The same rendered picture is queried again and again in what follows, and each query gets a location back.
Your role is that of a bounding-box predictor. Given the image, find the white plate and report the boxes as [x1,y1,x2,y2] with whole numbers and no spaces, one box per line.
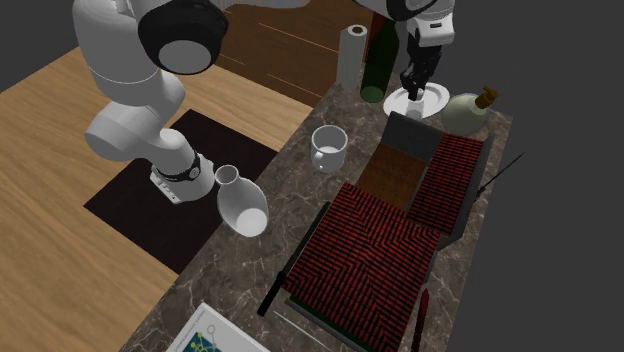
[382,82,451,120]

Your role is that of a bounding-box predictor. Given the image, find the dark green bottle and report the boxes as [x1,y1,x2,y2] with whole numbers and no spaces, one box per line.
[360,18,401,104]

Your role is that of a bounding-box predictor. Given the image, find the round pale bottle brown stopper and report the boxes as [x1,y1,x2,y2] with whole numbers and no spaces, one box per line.
[441,86,500,138]

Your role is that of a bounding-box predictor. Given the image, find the white paper towel roll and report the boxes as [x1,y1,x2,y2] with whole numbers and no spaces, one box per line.
[337,24,369,93]

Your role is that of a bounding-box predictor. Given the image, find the white mug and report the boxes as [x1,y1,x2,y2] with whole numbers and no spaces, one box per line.
[310,124,350,174]

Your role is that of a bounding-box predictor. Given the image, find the thin black stick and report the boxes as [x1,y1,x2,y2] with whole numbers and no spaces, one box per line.
[474,151,526,199]

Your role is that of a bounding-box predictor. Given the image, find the red black patterned open box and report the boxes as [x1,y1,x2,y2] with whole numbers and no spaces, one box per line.
[282,110,496,352]

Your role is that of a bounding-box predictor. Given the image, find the white vase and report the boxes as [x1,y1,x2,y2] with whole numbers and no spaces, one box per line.
[213,164,271,239]

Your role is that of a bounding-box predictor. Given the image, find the red pen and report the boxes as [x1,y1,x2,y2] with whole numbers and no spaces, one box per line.
[410,287,431,352]

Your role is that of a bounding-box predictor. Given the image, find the long black knife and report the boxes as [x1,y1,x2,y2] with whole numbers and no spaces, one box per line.
[256,201,333,318]

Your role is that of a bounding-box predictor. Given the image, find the thin silver rod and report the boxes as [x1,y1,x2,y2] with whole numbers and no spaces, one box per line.
[272,310,334,352]

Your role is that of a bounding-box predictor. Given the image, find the dark robot stand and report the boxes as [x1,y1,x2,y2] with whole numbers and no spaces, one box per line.
[83,108,279,275]

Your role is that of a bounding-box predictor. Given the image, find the white book with blue print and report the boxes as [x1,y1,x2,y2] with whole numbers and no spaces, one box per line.
[165,302,272,352]

